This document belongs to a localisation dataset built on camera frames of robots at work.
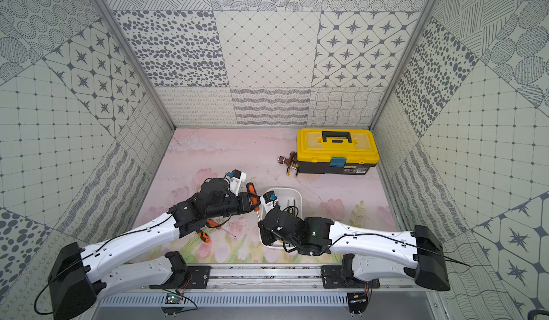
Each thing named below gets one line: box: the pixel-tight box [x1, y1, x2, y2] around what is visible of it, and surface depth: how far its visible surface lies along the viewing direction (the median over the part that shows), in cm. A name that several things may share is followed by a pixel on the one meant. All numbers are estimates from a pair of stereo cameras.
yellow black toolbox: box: [296, 127, 381, 175], surface depth 93 cm
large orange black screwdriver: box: [245, 182, 260, 212], surface depth 73 cm
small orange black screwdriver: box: [198, 232, 211, 244], surface depth 83 cm
